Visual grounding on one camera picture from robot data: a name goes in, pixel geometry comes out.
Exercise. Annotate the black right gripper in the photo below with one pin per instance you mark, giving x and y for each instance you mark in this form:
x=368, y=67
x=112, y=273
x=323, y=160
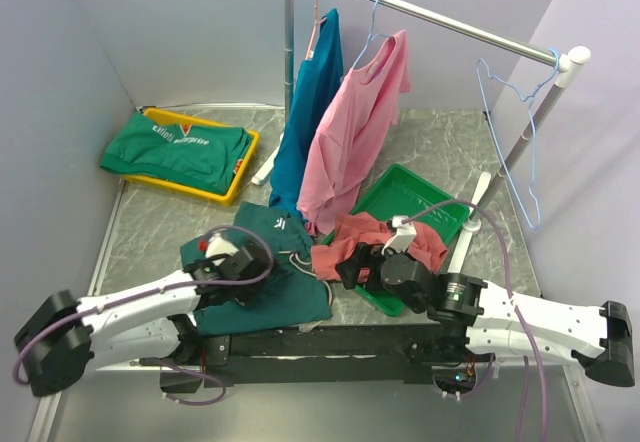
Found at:
x=365, y=256

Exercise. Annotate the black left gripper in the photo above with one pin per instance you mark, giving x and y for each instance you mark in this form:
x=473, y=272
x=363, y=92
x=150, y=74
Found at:
x=248, y=291

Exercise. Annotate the salmon red t shirt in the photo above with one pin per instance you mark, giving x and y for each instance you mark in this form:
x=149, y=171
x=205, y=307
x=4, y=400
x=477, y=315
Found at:
x=350, y=242

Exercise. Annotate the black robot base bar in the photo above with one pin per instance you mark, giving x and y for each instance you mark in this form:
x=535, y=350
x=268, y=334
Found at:
x=352, y=353

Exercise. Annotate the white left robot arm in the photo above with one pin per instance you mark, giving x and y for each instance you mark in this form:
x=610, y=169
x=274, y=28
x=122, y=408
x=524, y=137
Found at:
x=67, y=337

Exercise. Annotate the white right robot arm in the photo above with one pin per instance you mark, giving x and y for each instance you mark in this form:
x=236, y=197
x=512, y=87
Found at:
x=480, y=317

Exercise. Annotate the green printed t shirt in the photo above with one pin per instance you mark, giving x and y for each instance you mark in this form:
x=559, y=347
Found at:
x=201, y=157

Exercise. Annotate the pink hanging t shirt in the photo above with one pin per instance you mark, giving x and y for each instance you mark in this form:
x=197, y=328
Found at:
x=351, y=134

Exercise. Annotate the teal blue hanging shirt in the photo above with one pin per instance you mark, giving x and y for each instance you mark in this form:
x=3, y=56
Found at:
x=319, y=79

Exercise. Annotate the white metal clothes rack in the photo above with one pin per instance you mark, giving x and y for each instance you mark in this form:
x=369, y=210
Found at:
x=566, y=69

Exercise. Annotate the yellow plastic tray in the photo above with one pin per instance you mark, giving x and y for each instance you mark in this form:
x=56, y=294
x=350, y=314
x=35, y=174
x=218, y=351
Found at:
x=163, y=117

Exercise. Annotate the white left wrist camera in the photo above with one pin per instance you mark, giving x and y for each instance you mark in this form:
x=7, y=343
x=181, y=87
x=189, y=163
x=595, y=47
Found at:
x=215, y=245

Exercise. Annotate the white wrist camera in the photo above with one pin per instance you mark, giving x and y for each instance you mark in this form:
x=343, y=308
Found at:
x=403, y=233
x=215, y=245

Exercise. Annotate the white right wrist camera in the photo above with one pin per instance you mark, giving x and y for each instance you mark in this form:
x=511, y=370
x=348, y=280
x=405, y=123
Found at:
x=403, y=233

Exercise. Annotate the pink wire hanger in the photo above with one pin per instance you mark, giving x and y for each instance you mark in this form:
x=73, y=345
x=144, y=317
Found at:
x=314, y=33

